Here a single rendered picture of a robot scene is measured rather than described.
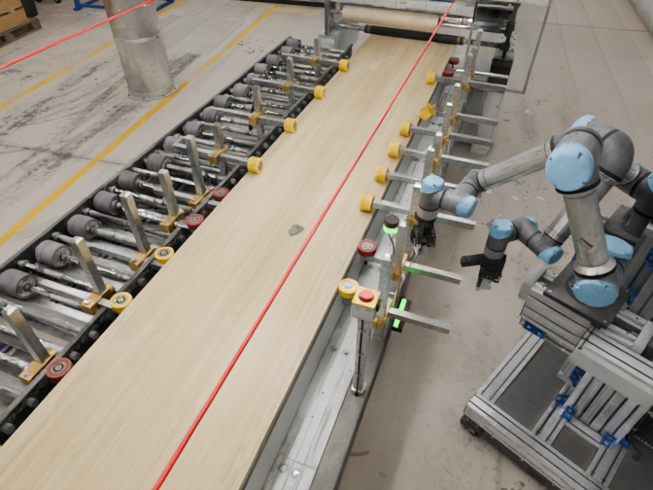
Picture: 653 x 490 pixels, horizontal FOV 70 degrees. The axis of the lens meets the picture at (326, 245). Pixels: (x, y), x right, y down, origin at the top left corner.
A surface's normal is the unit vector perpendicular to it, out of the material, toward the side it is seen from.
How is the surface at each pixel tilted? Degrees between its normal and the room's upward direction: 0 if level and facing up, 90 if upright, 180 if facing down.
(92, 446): 0
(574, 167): 83
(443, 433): 0
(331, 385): 0
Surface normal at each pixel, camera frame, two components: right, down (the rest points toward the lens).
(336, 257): 0.00, -0.73
